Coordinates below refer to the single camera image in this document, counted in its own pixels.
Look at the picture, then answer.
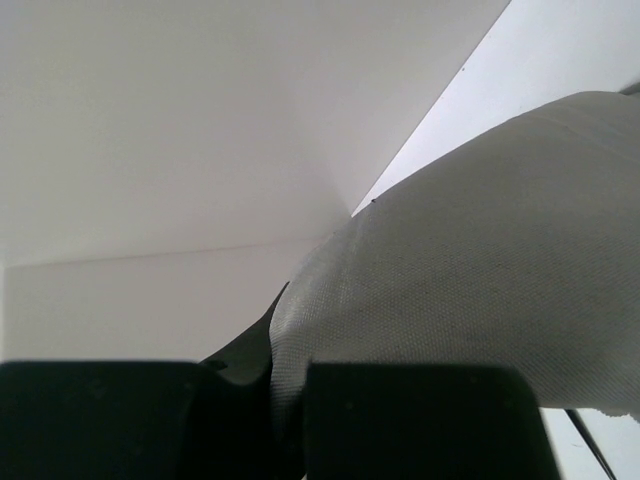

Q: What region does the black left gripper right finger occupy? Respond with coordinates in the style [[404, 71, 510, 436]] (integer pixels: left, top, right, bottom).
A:
[[304, 363, 560, 480]]

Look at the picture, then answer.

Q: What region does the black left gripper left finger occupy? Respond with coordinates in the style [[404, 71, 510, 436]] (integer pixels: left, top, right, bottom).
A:
[[0, 280, 292, 480]]

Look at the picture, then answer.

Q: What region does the grey cloth placemat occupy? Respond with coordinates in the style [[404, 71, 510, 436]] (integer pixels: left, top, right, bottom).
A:
[[268, 90, 640, 436]]

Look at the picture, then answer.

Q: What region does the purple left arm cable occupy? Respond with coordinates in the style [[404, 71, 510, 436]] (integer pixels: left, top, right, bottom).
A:
[[564, 407, 619, 480]]

